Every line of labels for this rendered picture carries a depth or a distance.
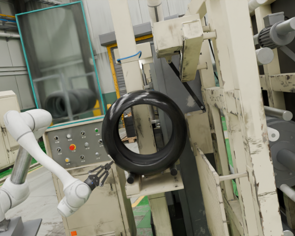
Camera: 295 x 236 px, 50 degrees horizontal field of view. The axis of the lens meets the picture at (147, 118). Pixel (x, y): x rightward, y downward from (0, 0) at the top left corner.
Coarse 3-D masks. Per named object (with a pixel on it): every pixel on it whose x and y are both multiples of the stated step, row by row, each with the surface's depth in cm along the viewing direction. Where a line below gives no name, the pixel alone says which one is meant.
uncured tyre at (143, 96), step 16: (128, 96) 199; (144, 96) 197; (160, 96) 199; (112, 112) 199; (176, 112) 198; (112, 128) 199; (176, 128) 198; (112, 144) 200; (176, 144) 200; (128, 160) 203; (144, 160) 228; (160, 160) 201; (176, 160) 204
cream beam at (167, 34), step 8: (184, 16) 165; (192, 16) 165; (160, 24) 166; (168, 24) 166; (176, 24) 165; (160, 32) 166; (168, 32) 166; (176, 32) 166; (160, 40) 167; (168, 40) 166; (176, 40) 166; (160, 48) 167; (168, 48) 167; (176, 48) 176; (160, 56) 212
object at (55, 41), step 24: (24, 24) 255; (48, 24) 255; (72, 24) 254; (24, 48) 257; (48, 48) 257; (72, 48) 256; (48, 72) 259; (72, 72) 259; (96, 72) 258; (48, 96) 261; (72, 96) 261; (96, 96) 261; (72, 120) 263
